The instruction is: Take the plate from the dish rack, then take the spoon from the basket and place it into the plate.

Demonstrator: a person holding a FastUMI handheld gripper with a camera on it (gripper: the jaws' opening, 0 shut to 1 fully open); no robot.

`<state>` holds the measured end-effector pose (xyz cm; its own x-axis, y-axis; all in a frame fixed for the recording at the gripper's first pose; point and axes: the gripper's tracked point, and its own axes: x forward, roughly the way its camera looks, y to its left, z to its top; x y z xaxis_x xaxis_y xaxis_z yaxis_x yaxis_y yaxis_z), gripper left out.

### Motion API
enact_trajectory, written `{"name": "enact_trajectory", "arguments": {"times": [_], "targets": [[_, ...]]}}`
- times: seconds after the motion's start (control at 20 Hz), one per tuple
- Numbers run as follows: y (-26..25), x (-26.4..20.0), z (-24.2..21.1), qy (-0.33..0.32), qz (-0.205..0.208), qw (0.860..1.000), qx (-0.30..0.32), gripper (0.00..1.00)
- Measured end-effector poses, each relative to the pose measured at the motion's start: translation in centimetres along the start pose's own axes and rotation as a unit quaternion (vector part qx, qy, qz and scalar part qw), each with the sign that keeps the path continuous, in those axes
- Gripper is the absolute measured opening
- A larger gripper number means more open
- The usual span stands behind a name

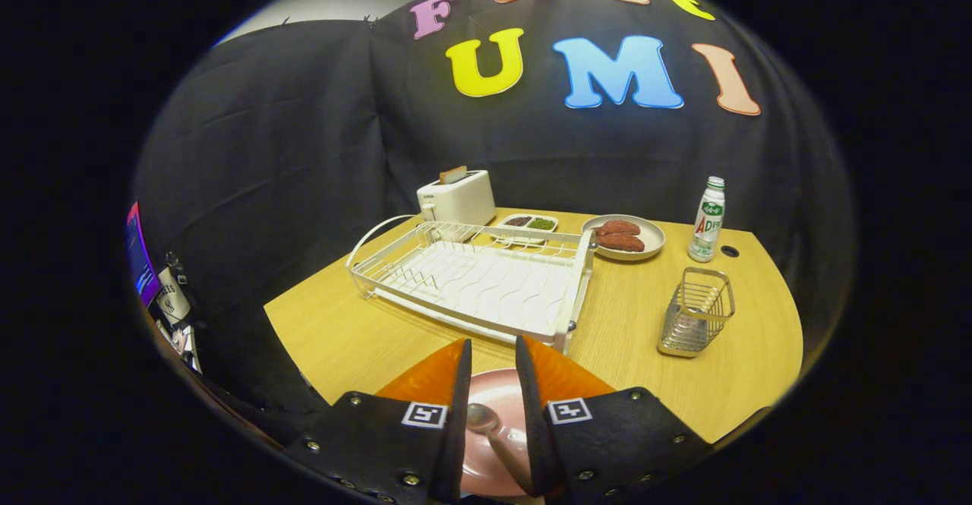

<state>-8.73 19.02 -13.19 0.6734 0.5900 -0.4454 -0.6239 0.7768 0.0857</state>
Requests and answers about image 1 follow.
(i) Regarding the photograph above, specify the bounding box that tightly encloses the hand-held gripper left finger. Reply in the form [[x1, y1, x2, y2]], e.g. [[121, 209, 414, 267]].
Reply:
[[282, 338, 473, 505]]

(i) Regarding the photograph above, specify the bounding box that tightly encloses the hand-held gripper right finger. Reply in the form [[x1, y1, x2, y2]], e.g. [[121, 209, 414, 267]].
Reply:
[[515, 336, 715, 500]]

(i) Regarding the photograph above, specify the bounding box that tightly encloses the brown-handled spoon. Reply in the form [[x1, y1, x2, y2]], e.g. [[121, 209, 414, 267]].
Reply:
[[465, 403, 536, 494]]

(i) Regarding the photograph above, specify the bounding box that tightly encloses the pink plate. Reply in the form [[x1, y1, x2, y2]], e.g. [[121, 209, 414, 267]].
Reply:
[[459, 368, 548, 500]]

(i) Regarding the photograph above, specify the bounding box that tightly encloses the white wire dish rack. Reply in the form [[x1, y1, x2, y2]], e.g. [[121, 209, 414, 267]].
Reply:
[[346, 215, 597, 354]]

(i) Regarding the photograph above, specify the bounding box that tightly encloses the metal wire basket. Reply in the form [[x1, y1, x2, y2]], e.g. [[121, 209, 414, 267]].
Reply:
[[658, 267, 736, 358]]

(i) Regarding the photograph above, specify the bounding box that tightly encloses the white two-compartment condiment dish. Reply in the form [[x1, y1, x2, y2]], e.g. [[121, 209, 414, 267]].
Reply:
[[492, 213, 560, 246]]

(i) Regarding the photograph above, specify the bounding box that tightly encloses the beige round plate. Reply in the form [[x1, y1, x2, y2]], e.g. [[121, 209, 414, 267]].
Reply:
[[581, 215, 667, 263]]

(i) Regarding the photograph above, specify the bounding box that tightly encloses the white toaster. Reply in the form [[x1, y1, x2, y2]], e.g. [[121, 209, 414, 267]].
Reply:
[[416, 170, 497, 226]]

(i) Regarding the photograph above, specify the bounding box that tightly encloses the white green-label drink bottle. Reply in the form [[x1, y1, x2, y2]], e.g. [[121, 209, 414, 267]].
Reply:
[[687, 176, 726, 264]]

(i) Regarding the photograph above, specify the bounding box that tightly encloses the white printed cup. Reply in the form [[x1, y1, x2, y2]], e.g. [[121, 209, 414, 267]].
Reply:
[[158, 266, 192, 324]]

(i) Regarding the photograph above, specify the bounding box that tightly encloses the black backdrop cloth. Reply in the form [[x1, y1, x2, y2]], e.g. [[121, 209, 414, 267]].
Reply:
[[131, 0, 859, 430]]

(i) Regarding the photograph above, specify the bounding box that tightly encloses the purple lit screen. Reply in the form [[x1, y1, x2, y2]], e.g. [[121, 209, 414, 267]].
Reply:
[[126, 201, 162, 308]]

